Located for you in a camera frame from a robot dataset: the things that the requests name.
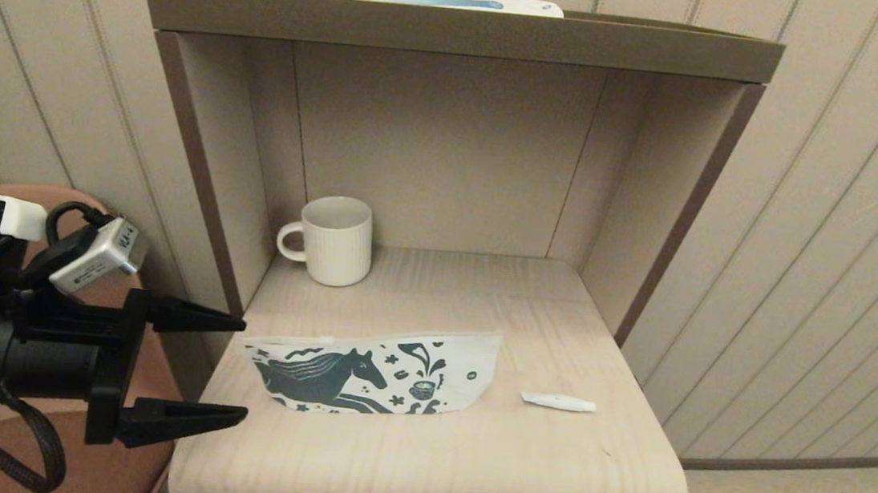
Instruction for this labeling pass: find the black left camera cable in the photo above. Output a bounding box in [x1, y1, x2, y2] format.
[43, 197, 115, 249]

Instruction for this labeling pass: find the small white toothpaste tube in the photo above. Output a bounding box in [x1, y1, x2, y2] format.
[519, 390, 598, 414]

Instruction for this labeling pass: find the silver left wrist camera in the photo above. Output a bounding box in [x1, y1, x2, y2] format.
[20, 208, 152, 303]

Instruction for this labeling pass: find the white horse-print zipper pouch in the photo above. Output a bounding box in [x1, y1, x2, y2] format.
[237, 307, 504, 430]

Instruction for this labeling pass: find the brown wall baseboard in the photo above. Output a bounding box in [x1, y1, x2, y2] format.
[679, 431, 878, 489]

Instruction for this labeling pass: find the beige wooden shelf table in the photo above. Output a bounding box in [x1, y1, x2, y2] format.
[95, 0, 787, 493]

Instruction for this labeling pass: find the white ribbed ceramic mug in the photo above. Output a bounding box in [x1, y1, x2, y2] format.
[273, 190, 378, 290]

